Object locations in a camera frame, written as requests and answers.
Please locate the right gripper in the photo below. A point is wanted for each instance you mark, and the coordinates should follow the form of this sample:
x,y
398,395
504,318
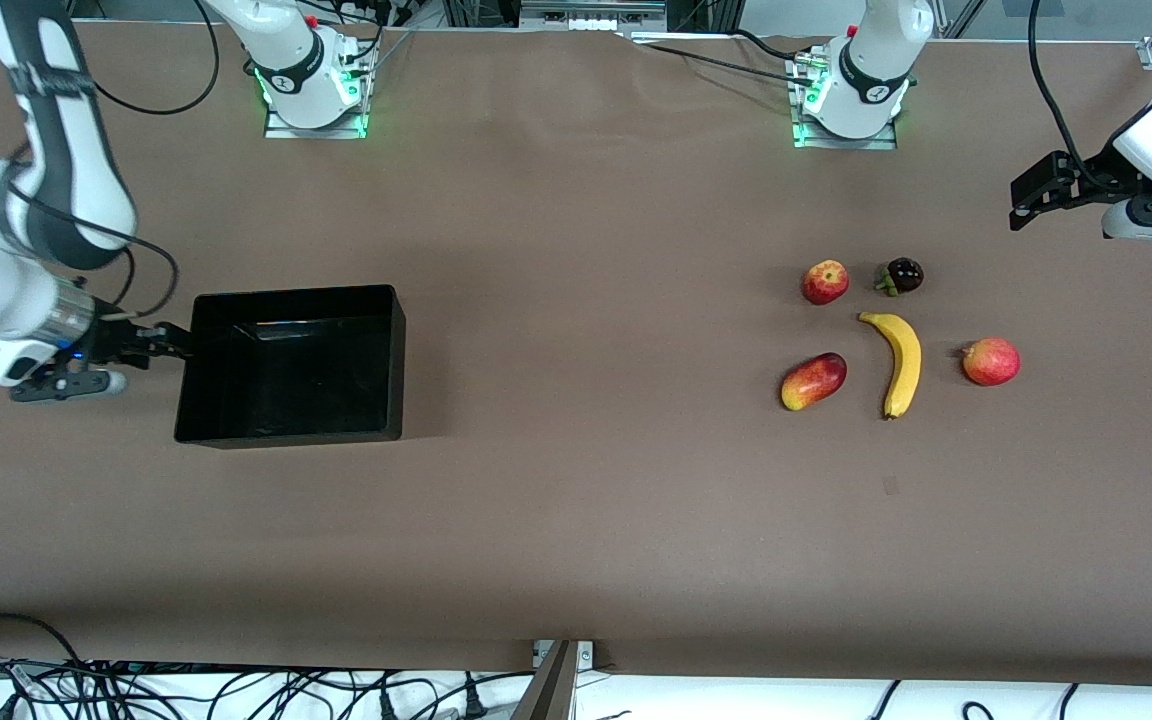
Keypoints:
x,y
119,339

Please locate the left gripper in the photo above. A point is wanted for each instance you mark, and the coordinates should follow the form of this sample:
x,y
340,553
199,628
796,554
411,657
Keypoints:
x,y
1088,180

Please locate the black plastic box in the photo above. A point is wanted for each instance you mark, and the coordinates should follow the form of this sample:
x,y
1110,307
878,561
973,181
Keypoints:
x,y
286,385

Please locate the red apple with yellow patch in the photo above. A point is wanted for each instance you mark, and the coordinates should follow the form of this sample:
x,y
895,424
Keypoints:
x,y
825,282

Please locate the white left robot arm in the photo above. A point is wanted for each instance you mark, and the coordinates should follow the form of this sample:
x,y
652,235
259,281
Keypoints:
x,y
871,60

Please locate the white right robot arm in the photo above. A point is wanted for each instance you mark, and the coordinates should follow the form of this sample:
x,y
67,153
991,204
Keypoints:
x,y
46,120

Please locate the dark purple mangosteen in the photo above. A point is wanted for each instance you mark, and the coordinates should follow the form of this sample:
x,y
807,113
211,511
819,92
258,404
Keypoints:
x,y
904,274

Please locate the plain red apple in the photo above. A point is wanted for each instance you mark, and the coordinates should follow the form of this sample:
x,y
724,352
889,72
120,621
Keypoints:
x,y
991,361

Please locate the yellow banana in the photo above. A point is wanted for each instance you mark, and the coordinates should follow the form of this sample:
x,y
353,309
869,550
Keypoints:
x,y
904,360

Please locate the red yellow mango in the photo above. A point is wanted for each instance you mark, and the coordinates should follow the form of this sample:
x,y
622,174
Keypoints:
x,y
814,381

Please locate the large table cover sheet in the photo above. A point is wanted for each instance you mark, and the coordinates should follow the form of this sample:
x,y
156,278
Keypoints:
x,y
576,520

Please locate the metal rack with sockets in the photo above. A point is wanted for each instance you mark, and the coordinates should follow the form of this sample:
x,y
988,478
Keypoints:
x,y
591,14

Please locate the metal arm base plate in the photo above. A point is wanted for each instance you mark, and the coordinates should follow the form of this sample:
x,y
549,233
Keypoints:
x,y
281,128
806,138

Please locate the dark metal post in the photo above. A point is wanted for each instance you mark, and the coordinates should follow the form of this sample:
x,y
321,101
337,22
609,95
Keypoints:
x,y
548,690

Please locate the silver metal bracket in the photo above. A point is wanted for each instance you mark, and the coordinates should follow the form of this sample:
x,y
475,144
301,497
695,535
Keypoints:
x,y
586,655

